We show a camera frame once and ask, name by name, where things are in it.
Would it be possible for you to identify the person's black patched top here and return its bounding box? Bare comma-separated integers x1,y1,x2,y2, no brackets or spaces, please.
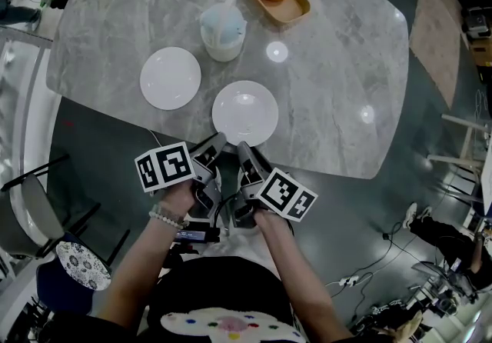
49,256,308,343

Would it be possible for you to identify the white pearl bracelet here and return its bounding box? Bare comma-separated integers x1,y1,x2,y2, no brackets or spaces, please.
148,205,190,231

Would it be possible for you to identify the cardboard box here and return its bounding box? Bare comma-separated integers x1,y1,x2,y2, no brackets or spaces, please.
469,38,492,65

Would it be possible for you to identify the white pitcher blue lid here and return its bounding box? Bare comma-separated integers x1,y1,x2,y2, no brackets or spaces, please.
199,0,247,63

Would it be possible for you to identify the silver suitcase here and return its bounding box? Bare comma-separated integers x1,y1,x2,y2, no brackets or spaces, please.
462,6,492,38

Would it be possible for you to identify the person's left hand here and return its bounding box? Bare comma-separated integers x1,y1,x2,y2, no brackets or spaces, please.
157,181,199,218

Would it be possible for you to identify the blue stool floral seat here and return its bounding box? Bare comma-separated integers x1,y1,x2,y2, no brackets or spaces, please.
36,233,113,315

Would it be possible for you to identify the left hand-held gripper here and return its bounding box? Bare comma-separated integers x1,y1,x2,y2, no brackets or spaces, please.
134,132,229,219

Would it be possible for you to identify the person's white shoe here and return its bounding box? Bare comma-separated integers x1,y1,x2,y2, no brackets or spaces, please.
212,167,225,198

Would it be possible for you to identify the white side table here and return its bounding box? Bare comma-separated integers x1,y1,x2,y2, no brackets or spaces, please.
426,112,492,215

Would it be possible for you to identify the beige rug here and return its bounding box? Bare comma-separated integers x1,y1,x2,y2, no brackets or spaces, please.
409,0,462,110

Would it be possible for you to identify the black waist-mounted device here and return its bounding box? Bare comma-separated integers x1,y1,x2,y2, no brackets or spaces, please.
171,220,222,245

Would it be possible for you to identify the white plate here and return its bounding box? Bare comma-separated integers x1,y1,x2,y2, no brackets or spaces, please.
139,46,202,111
211,80,279,147

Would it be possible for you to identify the person's right forearm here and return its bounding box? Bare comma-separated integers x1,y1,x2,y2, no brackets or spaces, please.
253,210,353,338

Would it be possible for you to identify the person's left forearm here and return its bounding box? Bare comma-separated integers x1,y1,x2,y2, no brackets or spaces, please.
94,214,185,329

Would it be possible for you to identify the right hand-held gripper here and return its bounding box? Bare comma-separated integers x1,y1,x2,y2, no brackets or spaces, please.
229,141,319,230

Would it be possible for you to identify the grey black folding chair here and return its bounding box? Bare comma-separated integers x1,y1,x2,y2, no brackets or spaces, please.
0,152,131,261

